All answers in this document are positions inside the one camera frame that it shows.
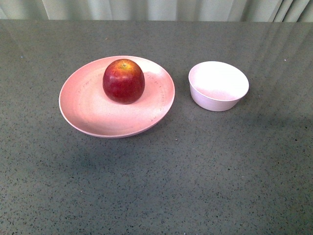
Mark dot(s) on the pale pink bowl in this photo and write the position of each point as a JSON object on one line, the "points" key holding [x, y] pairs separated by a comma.
{"points": [[217, 86]]}

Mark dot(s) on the white curtain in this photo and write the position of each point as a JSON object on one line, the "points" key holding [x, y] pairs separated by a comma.
{"points": [[160, 10]]}

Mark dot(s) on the pink plate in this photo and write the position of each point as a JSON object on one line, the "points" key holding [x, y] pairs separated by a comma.
{"points": [[85, 106]]}

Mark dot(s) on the red apple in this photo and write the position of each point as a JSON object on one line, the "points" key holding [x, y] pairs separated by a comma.
{"points": [[123, 81]]}

